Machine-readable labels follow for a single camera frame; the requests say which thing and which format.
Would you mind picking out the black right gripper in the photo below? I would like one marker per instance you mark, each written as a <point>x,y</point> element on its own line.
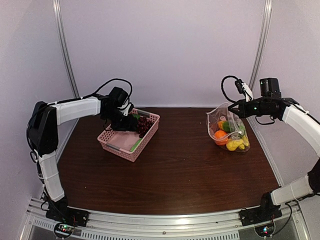
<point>243,112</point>

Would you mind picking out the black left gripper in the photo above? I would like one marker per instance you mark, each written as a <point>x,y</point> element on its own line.
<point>129,125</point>

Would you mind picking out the green toy watermelon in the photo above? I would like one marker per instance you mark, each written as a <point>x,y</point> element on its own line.
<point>225,126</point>

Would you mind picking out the clear dotted zip top bag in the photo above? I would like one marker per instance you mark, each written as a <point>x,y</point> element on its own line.
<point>214,119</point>

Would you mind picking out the orange toy orange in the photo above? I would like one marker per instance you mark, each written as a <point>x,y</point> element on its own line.
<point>221,137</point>

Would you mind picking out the purple toy grapes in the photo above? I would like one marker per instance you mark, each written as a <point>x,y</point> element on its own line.
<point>143,126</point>

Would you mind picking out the yellow toy lemon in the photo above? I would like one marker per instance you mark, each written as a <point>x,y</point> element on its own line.
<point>232,145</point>

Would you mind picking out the yellow toy banana bunch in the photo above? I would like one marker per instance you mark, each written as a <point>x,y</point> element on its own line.
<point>245,143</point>

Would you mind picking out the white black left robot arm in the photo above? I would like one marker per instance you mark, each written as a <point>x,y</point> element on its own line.
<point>42,128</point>

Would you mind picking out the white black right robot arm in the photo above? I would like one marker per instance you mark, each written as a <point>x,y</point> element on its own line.
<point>290,137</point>

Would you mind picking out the green toy vegetable back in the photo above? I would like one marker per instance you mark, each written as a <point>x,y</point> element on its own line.
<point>137,116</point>

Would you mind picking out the pink perforated plastic basket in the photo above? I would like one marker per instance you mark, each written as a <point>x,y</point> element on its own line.
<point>120,142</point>

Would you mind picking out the green toy cucumber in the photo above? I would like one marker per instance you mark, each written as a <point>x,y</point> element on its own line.
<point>135,145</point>

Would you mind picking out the right round circuit board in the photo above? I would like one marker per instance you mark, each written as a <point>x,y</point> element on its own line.
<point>265,230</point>

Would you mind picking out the round circuit board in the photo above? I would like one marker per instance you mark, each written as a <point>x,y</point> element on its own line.
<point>62,230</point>
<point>265,230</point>

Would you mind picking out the left round circuit board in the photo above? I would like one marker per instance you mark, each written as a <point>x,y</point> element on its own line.
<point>62,230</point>

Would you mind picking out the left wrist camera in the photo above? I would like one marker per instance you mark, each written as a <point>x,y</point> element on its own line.
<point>126,108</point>

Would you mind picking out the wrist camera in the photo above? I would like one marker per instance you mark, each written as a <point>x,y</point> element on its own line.
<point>244,89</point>
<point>126,108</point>

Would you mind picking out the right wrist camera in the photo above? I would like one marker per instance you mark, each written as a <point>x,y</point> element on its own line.
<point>244,89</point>

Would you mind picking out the aluminium corner post right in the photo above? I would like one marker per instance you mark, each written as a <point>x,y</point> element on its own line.
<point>264,31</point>

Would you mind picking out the aluminium corner post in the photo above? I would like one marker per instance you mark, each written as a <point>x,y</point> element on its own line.
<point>264,31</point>
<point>64,48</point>

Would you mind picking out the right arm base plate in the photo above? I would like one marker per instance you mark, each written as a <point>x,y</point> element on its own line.
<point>257,215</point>

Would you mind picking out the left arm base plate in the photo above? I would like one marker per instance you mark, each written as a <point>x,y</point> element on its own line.
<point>70,216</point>

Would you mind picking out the aluminium corner post left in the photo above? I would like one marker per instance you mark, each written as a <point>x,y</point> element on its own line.
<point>64,48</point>

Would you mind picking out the aluminium front rail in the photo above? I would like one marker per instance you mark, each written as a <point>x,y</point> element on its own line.
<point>224,225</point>

